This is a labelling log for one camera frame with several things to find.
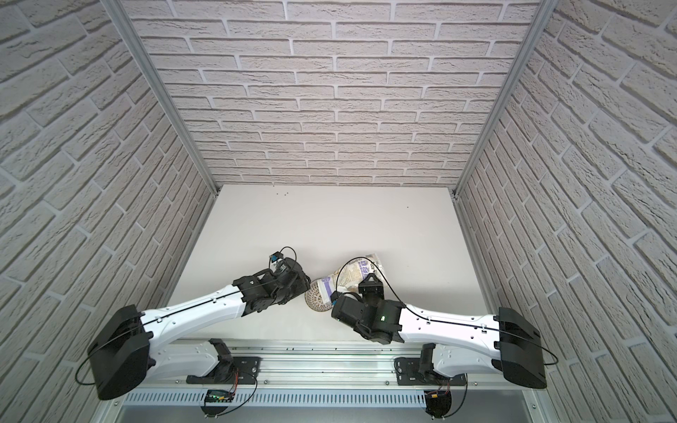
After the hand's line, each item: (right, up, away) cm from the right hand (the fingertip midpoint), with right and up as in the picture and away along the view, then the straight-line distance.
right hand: (370, 278), depth 76 cm
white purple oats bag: (-7, 0, -1) cm, 7 cm away
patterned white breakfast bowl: (-18, -9, +11) cm, 23 cm away
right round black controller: (+18, -34, -5) cm, 38 cm away
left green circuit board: (-42, -32, -4) cm, 53 cm away
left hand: (-20, -1, +8) cm, 21 cm away
